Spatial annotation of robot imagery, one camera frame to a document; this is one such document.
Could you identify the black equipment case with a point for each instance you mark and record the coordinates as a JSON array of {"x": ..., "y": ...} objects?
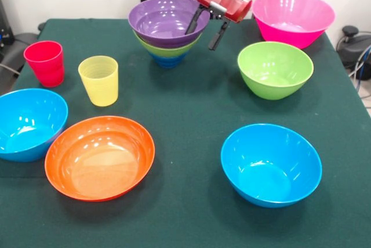
[{"x": 5, "y": 27}]

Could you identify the light blue plastic bowl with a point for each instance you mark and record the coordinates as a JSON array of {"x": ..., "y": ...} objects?
[
  {"x": 271, "y": 167},
  {"x": 29, "y": 123}
]

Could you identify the small dark blue bowl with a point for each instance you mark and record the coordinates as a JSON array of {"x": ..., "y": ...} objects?
[{"x": 168, "y": 62}]

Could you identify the green plastic bowl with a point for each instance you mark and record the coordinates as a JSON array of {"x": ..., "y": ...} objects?
[
  {"x": 275, "y": 69},
  {"x": 168, "y": 51}
]

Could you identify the yellow plastic cup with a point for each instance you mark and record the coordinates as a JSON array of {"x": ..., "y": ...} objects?
[{"x": 98, "y": 81}]

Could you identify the large magenta plastic bowl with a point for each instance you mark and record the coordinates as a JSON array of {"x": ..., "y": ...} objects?
[{"x": 292, "y": 16}]

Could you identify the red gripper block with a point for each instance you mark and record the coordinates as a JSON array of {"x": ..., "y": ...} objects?
[{"x": 229, "y": 6}]

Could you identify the purple plastic bowl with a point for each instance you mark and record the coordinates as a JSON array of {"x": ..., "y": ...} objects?
[{"x": 162, "y": 19}]

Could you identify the dark green tablecloth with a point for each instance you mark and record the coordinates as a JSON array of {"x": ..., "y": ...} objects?
[{"x": 188, "y": 224}]

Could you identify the orange plastic bowl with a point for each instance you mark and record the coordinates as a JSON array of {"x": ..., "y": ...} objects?
[{"x": 100, "y": 161}]

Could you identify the red plastic cup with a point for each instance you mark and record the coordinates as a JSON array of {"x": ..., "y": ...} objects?
[{"x": 45, "y": 64}]

